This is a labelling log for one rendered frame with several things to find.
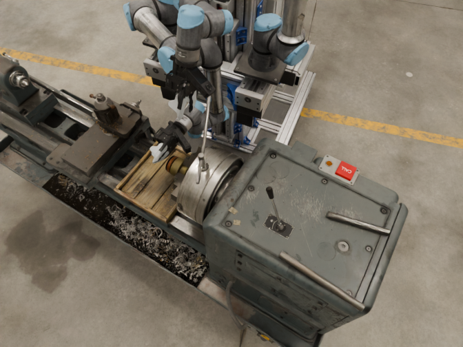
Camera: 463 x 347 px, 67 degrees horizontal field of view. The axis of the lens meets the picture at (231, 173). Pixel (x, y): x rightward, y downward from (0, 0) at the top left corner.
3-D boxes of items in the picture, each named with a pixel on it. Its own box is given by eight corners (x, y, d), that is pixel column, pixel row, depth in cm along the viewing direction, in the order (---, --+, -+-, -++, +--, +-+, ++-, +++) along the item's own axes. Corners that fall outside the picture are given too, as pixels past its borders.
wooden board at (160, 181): (210, 166, 172) (210, 162, 168) (167, 224, 156) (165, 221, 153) (162, 140, 180) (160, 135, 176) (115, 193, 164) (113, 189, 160)
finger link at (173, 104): (168, 114, 123) (173, 89, 119) (182, 121, 121) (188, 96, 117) (163, 116, 120) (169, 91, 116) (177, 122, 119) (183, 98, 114)
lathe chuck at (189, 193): (238, 175, 161) (235, 139, 133) (200, 232, 150) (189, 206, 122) (221, 166, 163) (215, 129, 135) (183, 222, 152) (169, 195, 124)
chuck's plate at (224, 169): (244, 178, 160) (243, 143, 132) (207, 235, 149) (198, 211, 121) (238, 175, 161) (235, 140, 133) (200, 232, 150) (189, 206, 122)
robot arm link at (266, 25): (265, 32, 164) (268, 5, 152) (286, 46, 158) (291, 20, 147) (247, 43, 159) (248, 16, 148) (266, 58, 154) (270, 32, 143)
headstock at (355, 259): (375, 237, 154) (416, 197, 121) (333, 338, 133) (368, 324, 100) (258, 175, 169) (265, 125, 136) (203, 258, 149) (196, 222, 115)
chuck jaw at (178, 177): (200, 183, 139) (183, 204, 132) (200, 190, 143) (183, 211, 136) (178, 171, 142) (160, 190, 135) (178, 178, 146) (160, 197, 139)
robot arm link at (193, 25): (212, 12, 101) (189, 14, 96) (207, 48, 108) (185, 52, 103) (195, 1, 104) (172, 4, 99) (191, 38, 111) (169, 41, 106)
